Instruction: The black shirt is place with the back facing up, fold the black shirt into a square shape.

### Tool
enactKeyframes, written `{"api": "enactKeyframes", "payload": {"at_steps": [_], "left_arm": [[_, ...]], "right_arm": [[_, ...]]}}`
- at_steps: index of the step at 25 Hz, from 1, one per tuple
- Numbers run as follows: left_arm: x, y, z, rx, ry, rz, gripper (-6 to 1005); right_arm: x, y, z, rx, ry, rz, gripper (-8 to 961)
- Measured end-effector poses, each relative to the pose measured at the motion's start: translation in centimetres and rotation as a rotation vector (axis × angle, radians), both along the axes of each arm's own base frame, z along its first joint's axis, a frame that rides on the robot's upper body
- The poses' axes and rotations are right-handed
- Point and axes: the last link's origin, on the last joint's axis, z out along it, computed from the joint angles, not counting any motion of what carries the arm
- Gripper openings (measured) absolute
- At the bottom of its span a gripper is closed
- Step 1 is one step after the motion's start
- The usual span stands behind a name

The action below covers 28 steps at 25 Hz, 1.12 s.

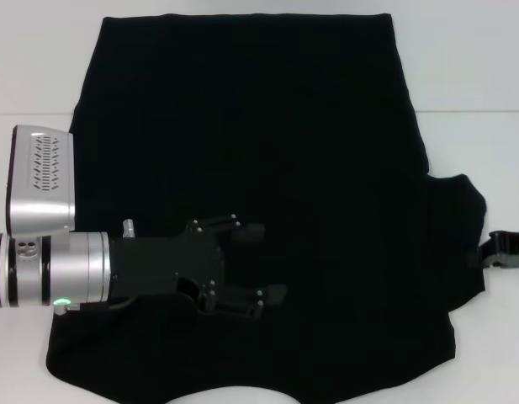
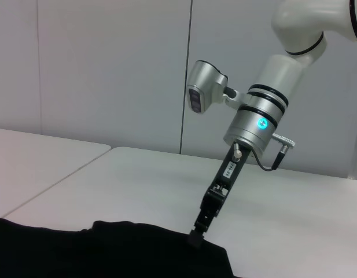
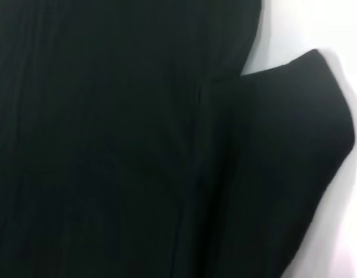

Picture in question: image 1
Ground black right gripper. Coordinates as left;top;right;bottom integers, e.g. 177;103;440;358
466;229;519;271

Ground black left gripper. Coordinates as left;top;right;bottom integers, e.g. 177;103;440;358
109;213;289;324

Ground black t-shirt with FREE print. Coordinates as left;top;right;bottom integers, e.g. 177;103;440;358
45;13;490;404

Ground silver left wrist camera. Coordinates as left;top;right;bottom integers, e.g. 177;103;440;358
5;124;77;234

